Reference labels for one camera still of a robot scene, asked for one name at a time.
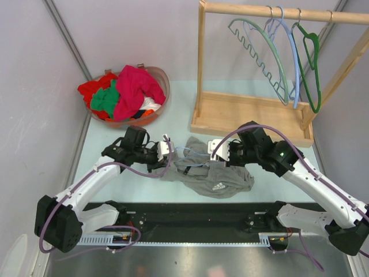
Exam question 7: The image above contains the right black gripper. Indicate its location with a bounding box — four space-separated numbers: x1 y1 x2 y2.
219 141 259 167

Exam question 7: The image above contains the light blue wire hanger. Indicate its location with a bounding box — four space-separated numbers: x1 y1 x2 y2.
175 147 210 167

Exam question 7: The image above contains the grey t shirt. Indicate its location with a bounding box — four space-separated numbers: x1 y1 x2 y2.
161 136 254 199

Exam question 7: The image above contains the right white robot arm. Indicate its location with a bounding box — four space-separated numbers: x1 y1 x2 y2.
219 121 368 256

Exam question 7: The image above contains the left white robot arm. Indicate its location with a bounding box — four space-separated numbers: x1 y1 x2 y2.
34 126 175 254

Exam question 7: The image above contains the light blue plastic hanger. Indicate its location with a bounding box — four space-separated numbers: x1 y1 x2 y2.
263 6 300 108

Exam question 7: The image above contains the blue wavy hanger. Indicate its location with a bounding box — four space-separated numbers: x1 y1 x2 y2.
229 5 286 100

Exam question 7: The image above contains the dark green velvet hanger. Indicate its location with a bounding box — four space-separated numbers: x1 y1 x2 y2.
291 8 322 114

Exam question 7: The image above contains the light green plastic hanger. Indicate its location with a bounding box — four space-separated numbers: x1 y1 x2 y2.
227 17 290 105

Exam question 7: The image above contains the white garment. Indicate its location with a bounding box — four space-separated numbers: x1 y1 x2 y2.
140 96 161 111

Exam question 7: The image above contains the wooden clothes rack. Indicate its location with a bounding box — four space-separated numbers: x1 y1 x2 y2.
191 1 368 147

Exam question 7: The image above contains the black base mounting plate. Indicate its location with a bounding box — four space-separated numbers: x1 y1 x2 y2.
83 201 337 252

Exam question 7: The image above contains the transparent pink laundry basket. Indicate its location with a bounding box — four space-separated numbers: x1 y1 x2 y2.
85 65 170 129

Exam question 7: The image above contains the green garment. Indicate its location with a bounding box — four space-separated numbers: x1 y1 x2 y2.
90 79 120 118

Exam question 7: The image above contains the magenta garment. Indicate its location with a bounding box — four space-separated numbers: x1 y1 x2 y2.
113 65 166 121

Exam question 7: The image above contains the red garment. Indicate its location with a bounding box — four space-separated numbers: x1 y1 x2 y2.
77 72 118 121

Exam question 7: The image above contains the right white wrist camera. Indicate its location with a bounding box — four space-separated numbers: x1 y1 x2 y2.
208 139 230 162

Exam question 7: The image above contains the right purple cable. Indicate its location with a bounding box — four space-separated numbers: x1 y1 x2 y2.
210 123 369 272

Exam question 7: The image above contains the purple cable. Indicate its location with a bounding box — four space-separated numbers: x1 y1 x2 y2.
39 137 174 262
210 123 369 272

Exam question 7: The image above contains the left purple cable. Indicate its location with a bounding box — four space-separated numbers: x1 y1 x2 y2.
39 137 174 262

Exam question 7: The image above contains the light blue slotted cable duct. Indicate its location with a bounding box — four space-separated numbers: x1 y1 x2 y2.
77 232 270 247

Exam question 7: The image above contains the aluminium rail frame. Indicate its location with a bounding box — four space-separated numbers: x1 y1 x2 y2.
30 233 368 276

